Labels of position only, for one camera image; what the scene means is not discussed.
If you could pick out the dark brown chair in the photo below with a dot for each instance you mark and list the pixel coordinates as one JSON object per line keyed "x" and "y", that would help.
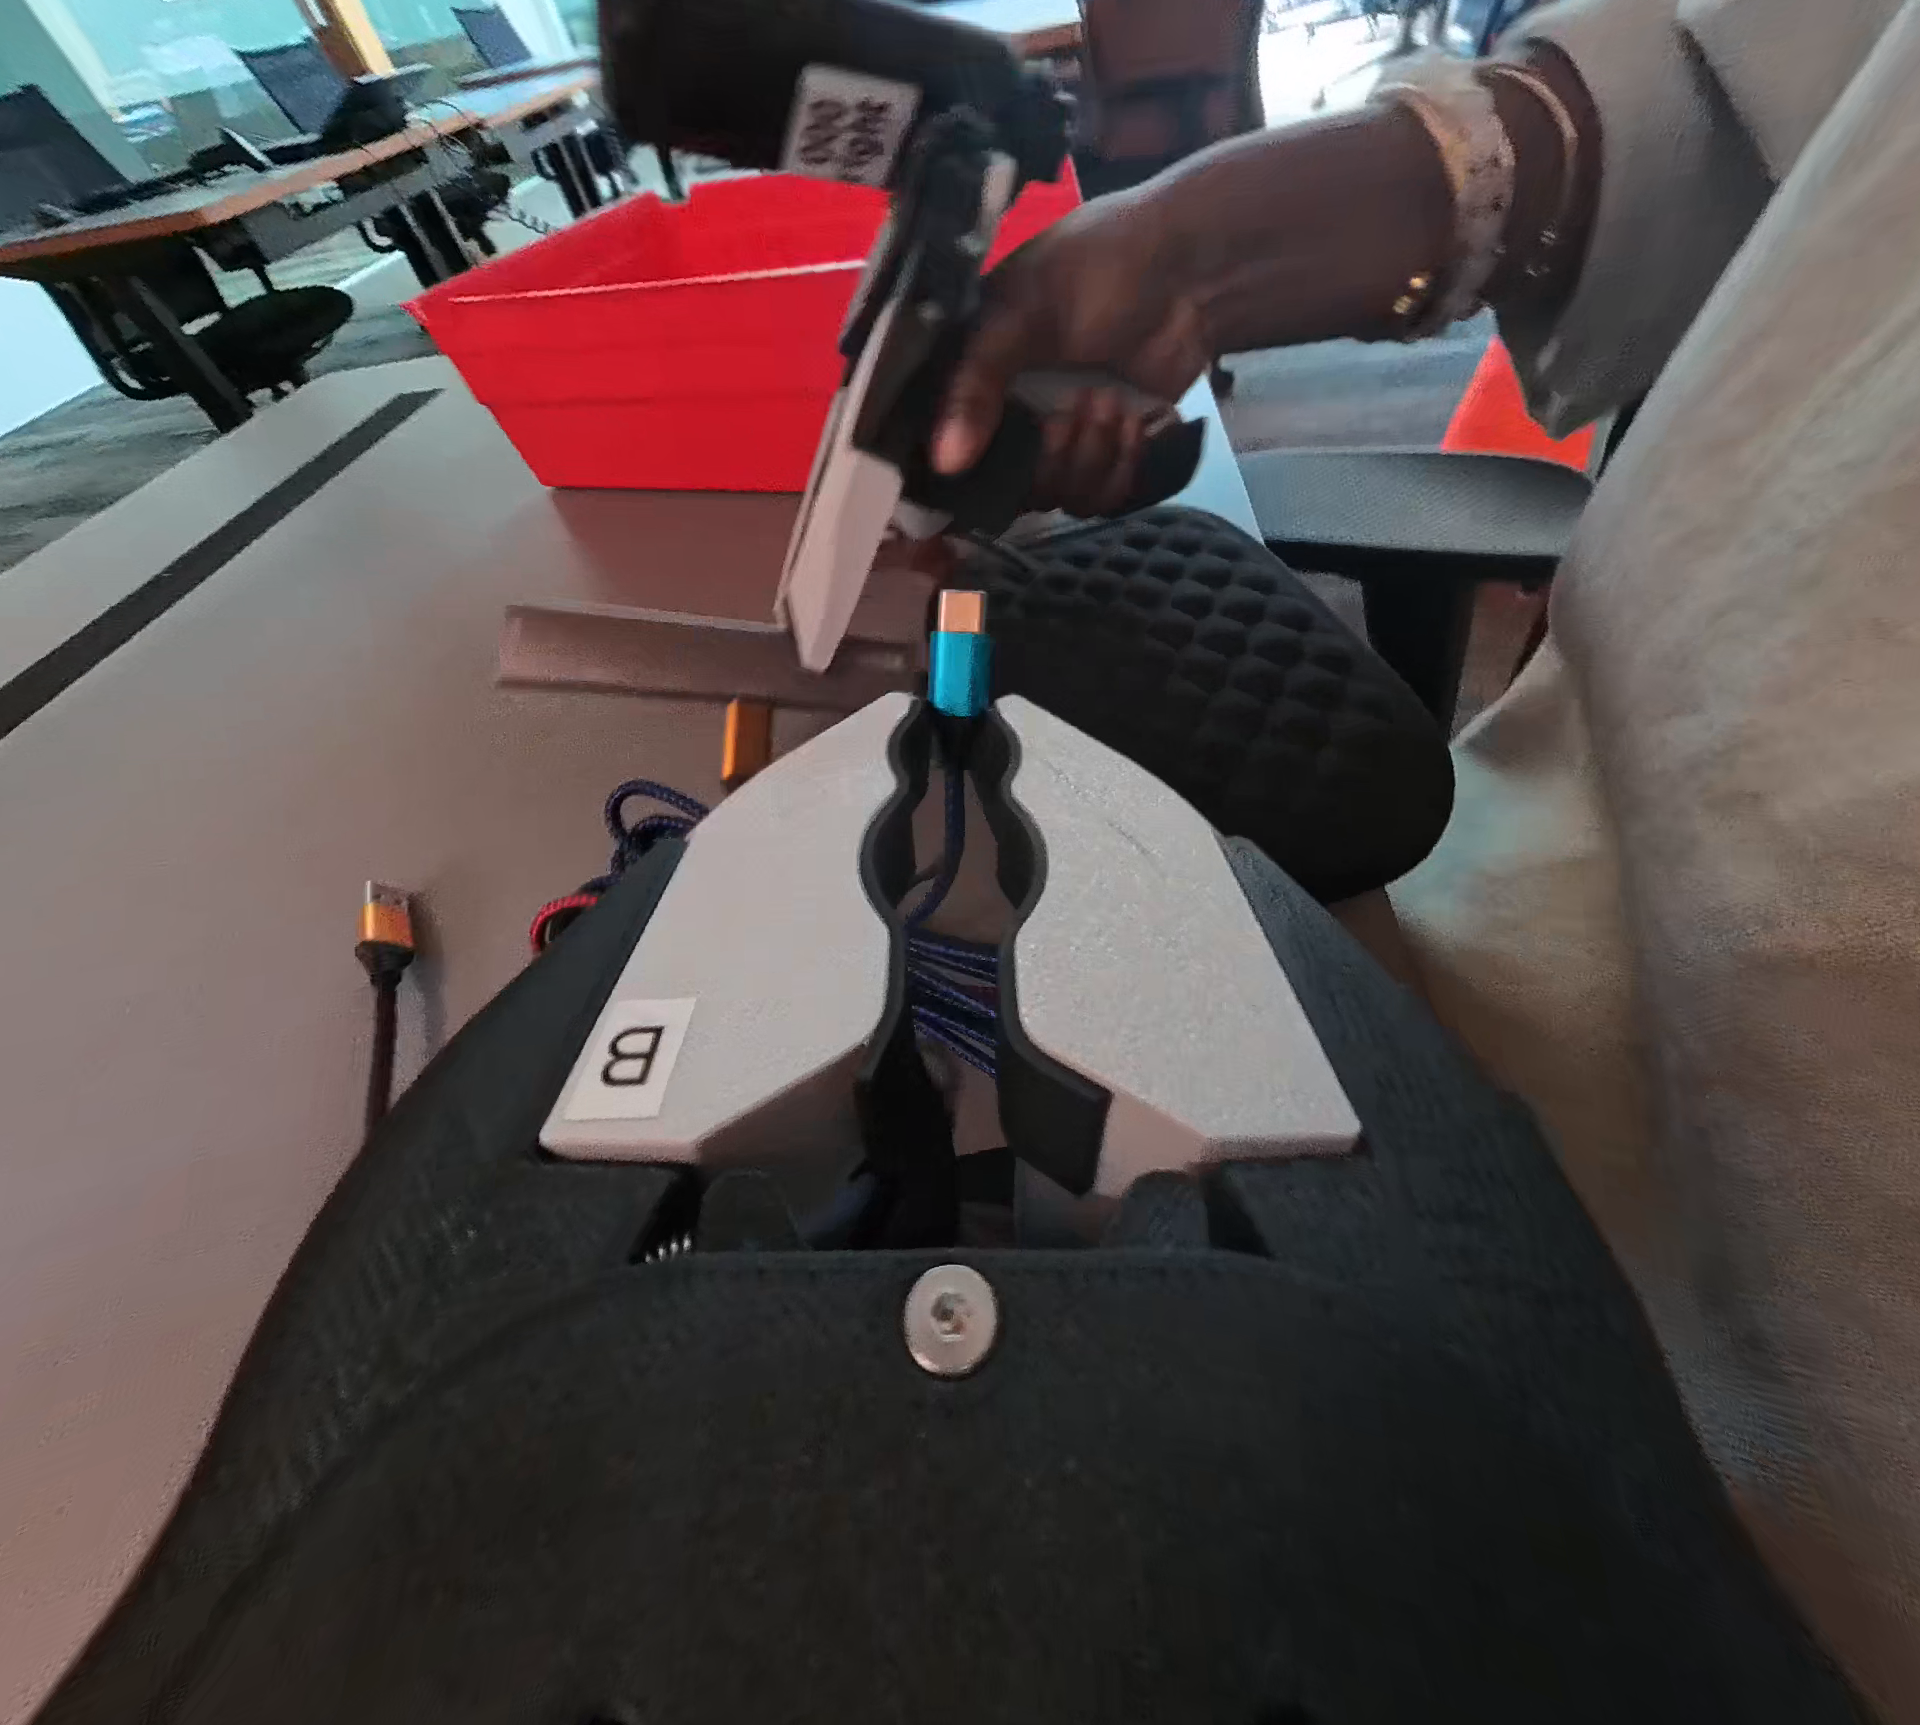
{"x": 1170, "y": 74}

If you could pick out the grey usb hub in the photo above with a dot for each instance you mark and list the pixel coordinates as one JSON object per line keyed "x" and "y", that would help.
{"x": 645, "y": 652}

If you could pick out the red plastic bin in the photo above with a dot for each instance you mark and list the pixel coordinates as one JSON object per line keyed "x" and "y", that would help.
{"x": 645, "y": 361}

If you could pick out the orange object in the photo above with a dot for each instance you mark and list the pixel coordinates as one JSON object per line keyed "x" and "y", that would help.
{"x": 1514, "y": 412}

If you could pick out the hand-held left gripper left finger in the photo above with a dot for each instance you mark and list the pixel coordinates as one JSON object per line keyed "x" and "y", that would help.
{"x": 750, "y": 944}

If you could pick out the black quilted cushion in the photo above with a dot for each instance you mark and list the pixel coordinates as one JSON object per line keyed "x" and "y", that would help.
{"x": 1231, "y": 704}

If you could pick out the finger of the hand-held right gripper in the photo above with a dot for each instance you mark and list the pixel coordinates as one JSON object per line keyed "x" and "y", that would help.
{"x": 841, "y": 555}

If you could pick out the person's right forearm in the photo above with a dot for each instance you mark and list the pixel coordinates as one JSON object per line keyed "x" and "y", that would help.
{"x": 1651, "y": 180}

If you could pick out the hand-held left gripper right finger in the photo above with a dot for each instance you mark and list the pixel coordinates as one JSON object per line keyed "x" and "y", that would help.
{"x": 1170, "y": 974}

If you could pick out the black office chair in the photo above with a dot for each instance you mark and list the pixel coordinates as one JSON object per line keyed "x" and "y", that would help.
{"x": 254, "y": 331}

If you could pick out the wood-edged office desk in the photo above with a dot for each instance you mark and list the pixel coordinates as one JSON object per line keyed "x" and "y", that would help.
{"x": 225, "y": 199}

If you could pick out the person's right hand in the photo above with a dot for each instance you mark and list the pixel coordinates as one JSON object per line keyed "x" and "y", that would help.
{"x": 1170, "y": 270}

